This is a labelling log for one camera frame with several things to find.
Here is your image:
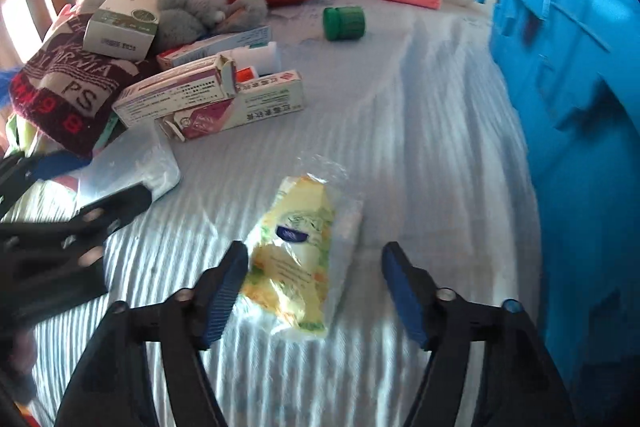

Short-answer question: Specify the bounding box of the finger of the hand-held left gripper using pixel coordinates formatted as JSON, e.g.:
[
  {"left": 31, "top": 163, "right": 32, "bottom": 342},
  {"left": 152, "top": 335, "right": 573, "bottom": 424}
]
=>
[
  {"left": 0, "top": 151, "right": 92, "bottom": 219},
  {"left": 0, "top": 183, "right": 152, "bottom": 324}
]

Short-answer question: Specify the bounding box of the white ointment tube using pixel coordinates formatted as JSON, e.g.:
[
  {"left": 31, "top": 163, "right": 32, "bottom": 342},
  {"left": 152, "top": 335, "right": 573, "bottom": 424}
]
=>
[{"left": 220, "top": 42, "right": 278, "bottom": 75}]

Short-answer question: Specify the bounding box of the white green medicine box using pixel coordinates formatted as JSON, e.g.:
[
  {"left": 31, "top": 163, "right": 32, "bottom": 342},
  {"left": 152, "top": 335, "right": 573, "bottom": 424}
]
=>
[{"left": 83, "top": 0, "right": 161, "bottom": 60}]

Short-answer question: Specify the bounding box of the blue white medicine box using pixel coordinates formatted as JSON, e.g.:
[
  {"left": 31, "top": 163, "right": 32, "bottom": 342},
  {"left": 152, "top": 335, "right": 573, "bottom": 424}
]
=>
[{"left": 156, "top": 26, "right": 272, "bottom": 68}]

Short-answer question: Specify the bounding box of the maroon knitted hat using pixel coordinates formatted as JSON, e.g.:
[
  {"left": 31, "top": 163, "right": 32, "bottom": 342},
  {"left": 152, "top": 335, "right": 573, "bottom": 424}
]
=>
[{"left": 9, "top": 4, "right": 161, "bottom": 158}]

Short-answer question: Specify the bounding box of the green bottle cap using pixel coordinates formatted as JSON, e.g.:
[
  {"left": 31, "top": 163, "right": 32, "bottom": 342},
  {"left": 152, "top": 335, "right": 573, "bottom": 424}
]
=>
[{"left": 322, "top": 6, "right": 366, "bottom": 40}]

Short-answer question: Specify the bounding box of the grey plush toy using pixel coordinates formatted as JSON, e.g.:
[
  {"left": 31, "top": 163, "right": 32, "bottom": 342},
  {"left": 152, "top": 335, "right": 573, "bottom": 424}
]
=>
[{"left": 157, "top": 0, "right": 270, "bottom": 48}]

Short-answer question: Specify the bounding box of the blue plastic crate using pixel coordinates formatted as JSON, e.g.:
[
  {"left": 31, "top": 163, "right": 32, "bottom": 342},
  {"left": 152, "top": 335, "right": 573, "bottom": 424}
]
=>
[{"left": 475, "top": 0, "right": 640, "bottom": 388}]

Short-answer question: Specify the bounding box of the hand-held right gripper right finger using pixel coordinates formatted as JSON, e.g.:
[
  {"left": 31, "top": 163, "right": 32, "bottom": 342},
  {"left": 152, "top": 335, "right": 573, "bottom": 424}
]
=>
[{"left": 381, "top": 242, "right": 576, "bottom": 427}]

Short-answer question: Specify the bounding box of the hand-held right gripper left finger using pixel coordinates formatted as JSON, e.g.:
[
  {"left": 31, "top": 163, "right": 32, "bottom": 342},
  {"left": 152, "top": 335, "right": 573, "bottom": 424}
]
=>
[{"left": 54, "top": 241, "right": 249, "bottom": 427}]

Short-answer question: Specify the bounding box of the purple white medicine box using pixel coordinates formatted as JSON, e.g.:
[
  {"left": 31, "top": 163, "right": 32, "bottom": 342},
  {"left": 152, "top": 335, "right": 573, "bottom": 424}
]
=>
[{"left": 112, "top": 57, "right": 237, "bottom": 128}]

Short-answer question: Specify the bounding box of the yellow tissue pack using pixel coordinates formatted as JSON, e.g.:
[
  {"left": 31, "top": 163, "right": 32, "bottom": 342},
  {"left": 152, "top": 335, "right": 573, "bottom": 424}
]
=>
[{"left": 240, "top": 174, "right": 363, "bottom": 340}]

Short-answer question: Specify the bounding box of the clear plastic bag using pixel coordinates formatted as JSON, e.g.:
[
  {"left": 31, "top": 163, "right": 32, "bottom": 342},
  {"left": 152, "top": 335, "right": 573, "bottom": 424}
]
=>
[{"left": 77, "top": 122, "right": 181, "bottom": 202}]

